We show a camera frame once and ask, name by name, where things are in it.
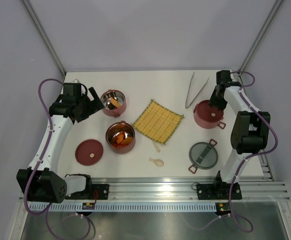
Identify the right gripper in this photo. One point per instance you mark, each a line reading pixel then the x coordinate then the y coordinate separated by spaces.
pixel 220 105

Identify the fried chicken piece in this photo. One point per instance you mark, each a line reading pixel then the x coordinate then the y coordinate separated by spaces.
pixel 127 140

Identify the metal tongs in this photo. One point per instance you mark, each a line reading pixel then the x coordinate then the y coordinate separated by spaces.
pixel 195 87

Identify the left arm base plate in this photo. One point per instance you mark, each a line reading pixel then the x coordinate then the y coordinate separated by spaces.
pixel 99 192

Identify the white slotted cable duct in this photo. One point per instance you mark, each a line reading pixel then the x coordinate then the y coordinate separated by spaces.
pixel 148 207

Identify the beige spoon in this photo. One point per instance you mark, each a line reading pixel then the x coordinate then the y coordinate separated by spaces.
pixel 157 162

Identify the salmon slice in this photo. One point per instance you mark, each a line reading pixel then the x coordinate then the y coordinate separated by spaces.
pixel 115 102

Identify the back left red steel bowl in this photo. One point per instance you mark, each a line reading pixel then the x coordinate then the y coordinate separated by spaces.
pixel 119 96

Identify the red steel bowl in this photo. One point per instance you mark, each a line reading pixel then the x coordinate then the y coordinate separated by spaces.
pixel 114 130
pixel 208 125
pixel 119 96

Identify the aluminium rail frame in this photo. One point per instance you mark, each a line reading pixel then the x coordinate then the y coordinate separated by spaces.
pixel 263 213

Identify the red sausage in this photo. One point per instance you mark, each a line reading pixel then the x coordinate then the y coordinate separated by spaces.
pixel 114 144

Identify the dark chocolate pastry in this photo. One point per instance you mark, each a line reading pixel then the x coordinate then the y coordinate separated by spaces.
pixel 111 106

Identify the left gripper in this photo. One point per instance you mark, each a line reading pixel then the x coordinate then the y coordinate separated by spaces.
pixel 94 106

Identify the bamboo woven tray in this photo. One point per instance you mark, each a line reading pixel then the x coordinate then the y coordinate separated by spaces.
pixel 157 122

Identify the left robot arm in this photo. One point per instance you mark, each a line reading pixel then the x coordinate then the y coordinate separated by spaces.
pixel 40 182

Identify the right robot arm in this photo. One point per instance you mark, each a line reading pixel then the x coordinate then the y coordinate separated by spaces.
pixel 249 134

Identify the front red steel bowl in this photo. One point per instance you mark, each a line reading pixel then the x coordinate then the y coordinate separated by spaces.
pixel 114 130

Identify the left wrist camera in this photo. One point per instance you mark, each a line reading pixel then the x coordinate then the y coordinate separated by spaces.
pixel 75 81

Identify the right red steel bowl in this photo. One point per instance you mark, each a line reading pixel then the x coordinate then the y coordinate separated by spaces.
pixel 208 125

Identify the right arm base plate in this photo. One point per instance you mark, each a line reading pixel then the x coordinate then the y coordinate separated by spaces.
pixel 205 192

